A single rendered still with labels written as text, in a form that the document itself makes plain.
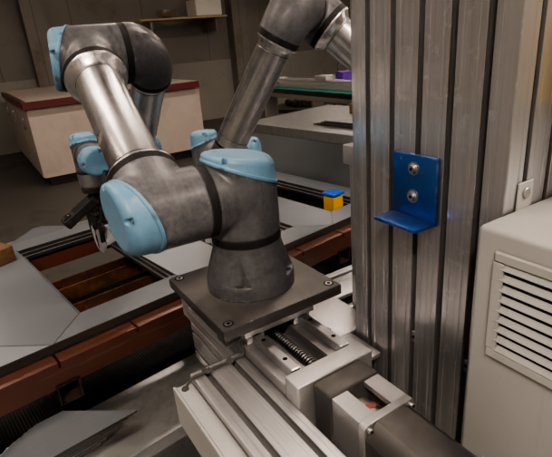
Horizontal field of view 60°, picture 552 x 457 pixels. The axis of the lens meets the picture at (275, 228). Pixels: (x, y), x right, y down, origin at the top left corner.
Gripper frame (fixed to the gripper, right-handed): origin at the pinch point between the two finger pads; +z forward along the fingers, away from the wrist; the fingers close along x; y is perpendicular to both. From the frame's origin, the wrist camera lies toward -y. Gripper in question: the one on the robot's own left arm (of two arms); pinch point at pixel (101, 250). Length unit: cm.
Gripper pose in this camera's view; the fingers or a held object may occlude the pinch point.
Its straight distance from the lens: 155.3
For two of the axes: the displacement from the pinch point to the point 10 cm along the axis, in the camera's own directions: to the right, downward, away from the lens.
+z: 0.8, 9.3, 3.7
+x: -6.5, -2.3, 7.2
